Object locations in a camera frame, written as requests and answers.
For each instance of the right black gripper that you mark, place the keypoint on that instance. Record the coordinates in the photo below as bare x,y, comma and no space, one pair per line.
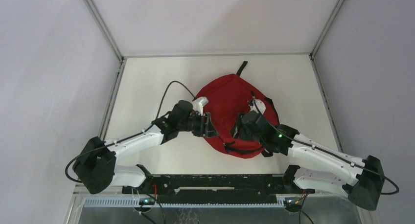
235,129

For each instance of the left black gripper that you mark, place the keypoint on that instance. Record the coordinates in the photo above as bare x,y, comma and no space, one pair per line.
210,130

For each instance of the red student backpack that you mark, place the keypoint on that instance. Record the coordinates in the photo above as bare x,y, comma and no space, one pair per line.
228,96

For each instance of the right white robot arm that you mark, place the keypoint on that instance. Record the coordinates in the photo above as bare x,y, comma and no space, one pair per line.
359,180

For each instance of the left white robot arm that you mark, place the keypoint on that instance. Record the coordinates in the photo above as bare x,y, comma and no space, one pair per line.
97,167

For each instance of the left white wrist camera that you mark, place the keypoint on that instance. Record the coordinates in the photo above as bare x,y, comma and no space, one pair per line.
199,103

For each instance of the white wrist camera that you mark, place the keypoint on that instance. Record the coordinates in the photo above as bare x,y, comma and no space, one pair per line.
256,105
199,103

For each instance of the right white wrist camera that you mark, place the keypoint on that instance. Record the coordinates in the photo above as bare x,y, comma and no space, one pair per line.
256,105

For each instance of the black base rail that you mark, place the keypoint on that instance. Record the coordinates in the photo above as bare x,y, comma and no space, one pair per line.
256,189

